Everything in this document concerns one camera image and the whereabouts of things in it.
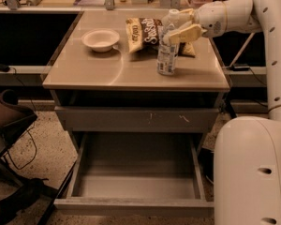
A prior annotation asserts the grey drawer cabinet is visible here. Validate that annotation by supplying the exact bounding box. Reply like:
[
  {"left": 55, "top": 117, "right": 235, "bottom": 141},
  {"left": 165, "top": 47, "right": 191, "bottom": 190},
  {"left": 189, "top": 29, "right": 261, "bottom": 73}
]
[{"left": 41, "top": 9, "right": 231, "bottom": 218}]

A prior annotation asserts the black shoe bottom left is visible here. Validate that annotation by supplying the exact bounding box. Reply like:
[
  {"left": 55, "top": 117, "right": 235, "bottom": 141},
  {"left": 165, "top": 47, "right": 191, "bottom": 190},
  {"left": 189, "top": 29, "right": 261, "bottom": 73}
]
[{"left": 0, "top": 178, "right": 44, "bottom": 225}]

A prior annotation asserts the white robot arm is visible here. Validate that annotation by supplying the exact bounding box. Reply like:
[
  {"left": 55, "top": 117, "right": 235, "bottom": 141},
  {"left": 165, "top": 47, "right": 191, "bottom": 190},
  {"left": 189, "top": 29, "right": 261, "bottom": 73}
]
[{"left": 165, "top": 0, "right": 281, "bottom": 225}]

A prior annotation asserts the brown chair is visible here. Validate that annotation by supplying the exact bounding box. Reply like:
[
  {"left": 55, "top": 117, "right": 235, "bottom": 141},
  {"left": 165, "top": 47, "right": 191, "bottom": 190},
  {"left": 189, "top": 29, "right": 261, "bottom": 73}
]
[{"left": 0, "top": 89, "right": 38, "bottom": 186}]

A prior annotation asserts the black cable on floor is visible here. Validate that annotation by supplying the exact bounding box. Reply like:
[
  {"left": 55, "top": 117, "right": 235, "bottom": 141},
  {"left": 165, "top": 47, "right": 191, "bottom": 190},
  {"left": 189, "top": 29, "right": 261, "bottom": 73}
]
[{"left": 3, "top": 67, "right": 38, "bottom": 171}]

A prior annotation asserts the closed grey top drawer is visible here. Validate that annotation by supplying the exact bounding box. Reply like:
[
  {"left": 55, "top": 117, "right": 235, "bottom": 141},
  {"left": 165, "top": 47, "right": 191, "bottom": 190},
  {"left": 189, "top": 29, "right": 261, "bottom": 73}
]
[{"left": 55, "top": 106, "right": 218, "bottom": 133}]

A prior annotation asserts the white stick with base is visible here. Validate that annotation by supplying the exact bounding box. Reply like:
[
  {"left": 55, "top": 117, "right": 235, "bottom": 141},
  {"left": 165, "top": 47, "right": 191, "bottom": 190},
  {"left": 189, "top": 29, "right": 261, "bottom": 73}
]
[{"left": 226, "top": 33, "right": 256, "bottom": 69}]

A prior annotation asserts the black power adapter left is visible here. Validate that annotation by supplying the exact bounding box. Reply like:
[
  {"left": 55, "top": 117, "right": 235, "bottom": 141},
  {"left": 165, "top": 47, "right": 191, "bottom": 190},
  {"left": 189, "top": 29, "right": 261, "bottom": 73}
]
[{"left": 0, "top": 64, "right": 10, "bottom": 72}]

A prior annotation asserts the open grey middle drawer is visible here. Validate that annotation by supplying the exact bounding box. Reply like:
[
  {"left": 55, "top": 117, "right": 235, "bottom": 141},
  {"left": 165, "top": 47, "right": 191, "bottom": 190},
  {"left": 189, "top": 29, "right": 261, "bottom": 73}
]
[{"left": 54, "top": 132, "right": 214, "bottom": 218}]

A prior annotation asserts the white bowl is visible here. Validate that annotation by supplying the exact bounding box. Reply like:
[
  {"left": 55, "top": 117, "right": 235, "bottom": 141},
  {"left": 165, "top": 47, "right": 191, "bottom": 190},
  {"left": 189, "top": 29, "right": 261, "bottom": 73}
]
[{"left": 81, "top": 29, "right": 120, "bottom": 53}]

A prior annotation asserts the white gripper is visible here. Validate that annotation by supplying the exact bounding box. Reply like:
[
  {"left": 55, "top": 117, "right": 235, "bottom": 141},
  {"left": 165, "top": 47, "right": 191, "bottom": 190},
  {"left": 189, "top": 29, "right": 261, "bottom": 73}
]
[{"left": 169, "top": 0, "right": 254, "bottom": 44}]

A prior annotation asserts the clear plastic water bottle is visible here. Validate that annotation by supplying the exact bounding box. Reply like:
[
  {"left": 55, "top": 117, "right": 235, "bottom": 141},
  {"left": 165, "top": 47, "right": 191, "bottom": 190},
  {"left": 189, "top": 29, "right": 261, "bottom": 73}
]
[{"left": 157, "top": 9, "right": 179, "bottom": 76}]

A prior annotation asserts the sea salt chip bag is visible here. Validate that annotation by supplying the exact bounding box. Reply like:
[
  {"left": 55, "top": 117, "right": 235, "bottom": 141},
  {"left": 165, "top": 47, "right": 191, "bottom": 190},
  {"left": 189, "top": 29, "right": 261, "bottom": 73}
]
[{"left": 125, "top": 17, "right": 197, "bottom": 58}]

